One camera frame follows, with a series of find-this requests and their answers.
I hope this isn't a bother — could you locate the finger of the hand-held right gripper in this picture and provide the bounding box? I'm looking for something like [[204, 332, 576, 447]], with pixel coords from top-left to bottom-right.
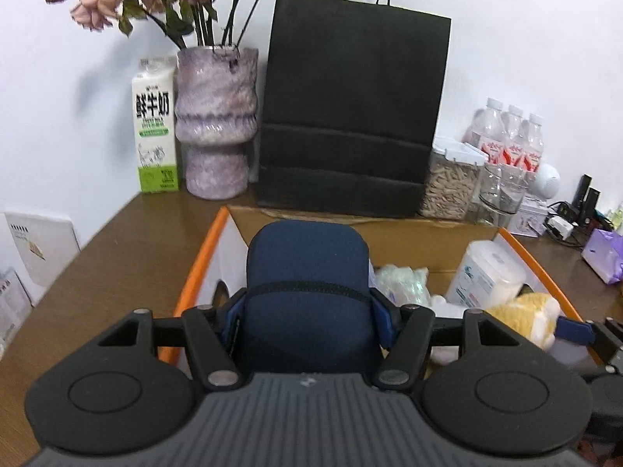
[[556, 316, 623, 367]]

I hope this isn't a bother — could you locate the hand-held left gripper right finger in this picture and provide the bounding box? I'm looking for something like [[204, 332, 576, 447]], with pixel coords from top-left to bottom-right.
[[369, 288, 524, 392]]

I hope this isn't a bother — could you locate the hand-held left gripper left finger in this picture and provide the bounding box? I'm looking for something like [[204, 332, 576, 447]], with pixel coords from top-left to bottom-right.
[[97, 288, 249, 392]]

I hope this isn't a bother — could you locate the yellow plush toy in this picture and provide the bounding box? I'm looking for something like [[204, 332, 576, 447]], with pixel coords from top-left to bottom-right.
[[430, 292, 562, 365]]

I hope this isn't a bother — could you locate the red orange cardboard box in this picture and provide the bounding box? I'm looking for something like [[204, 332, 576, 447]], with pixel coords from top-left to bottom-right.
[[158, 205, 605, 381]]

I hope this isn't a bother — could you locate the dark blue pouch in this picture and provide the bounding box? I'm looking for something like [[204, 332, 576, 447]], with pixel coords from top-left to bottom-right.
[[236, 220, 385, 376]]

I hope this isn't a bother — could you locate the brown wooden desktop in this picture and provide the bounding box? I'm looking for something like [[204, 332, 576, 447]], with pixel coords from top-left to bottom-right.
[[0, 186, 623, 467]]

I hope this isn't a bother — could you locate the crumpled clear plastic bag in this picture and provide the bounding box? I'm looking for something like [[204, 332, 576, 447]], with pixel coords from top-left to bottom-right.
[[372, 263, 432, 309]]

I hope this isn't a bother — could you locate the purple tissue pack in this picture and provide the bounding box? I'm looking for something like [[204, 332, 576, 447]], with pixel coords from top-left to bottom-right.
[[581, 228, 623, 286]]

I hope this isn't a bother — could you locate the clear cotton swab box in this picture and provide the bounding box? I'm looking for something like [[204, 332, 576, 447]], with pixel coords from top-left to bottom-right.
[[445, 239, 528, 310]]

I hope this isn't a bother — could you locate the small white box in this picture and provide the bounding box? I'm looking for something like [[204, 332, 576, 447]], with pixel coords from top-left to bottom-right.
[[508, 197, 551, 239]]

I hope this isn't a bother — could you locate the black upright device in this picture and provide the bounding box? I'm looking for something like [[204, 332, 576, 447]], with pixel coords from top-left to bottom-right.
[[571, 173, 602, 220]]

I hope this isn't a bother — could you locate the clear jar of wooden sticks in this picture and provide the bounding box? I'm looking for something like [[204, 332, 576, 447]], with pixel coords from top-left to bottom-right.
[[419, 135, 489, 221]]

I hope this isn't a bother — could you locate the white round speaker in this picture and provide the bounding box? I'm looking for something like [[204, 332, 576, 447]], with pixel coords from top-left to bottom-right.
[[528, 162, 562, 200]]

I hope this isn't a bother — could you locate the clear glass jar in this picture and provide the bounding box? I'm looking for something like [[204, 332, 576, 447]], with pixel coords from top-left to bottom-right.
[[476, 162, 529, 229]]

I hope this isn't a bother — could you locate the red label water bottle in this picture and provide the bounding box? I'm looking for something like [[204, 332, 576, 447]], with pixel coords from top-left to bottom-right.
[[517, 113, 545, 172], [501, 104, 525, 166], [462, 97, 507, 157]]

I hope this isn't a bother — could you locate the purple marbled vase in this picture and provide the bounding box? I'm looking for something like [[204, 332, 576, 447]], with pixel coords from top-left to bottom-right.
[[174, 46, 260, 200]]

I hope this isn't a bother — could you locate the white board panel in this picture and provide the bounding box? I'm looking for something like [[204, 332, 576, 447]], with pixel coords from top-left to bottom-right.
[[2, 211, 81, 288]]

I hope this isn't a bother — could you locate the white green milk carton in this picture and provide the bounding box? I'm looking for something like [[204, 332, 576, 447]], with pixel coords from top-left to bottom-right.
[[131, 55, 180, 195]]

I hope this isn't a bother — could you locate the black paper bag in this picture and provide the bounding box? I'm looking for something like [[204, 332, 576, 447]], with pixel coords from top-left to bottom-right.
[[256, 0, 452, 220]]

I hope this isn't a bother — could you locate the white leaflet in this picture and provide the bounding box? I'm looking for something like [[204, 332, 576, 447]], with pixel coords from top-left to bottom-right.
[[0, 267, 33, 347]]

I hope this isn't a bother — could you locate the dried pink rose bouquet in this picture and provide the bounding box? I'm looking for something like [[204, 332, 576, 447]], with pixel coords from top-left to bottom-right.
[[44, 0, 312, 53]]

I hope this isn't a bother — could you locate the white charger with cable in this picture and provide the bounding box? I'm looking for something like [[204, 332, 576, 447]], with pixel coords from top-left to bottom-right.
[[544, 202, 585, 249]]

